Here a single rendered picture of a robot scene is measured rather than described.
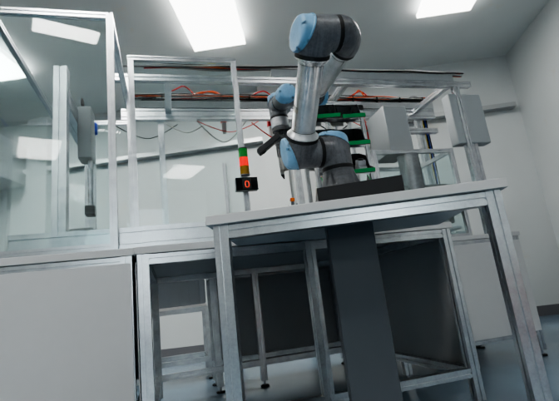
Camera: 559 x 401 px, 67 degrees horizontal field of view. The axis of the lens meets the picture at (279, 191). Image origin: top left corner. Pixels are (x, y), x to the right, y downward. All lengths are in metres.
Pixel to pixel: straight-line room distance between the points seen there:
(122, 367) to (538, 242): 5.44
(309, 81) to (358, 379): 0.97
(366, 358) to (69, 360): 1.09
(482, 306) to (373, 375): 1.86
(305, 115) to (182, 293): 2.71
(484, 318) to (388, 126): 1.51
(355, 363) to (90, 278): 1.06
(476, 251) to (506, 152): 3.36
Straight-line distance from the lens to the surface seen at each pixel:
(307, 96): 1.44
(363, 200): 1.28
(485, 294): 3.27
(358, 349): 1.48
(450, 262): 2.24
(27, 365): 1.89
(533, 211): 6.40
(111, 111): 2.06
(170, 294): 3.91
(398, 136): 3.40
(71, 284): 1.86
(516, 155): 6.52
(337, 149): 1.56
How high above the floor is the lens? 0.60
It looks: 14 degrees up
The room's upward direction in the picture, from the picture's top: 7 degrees counter-clockwise
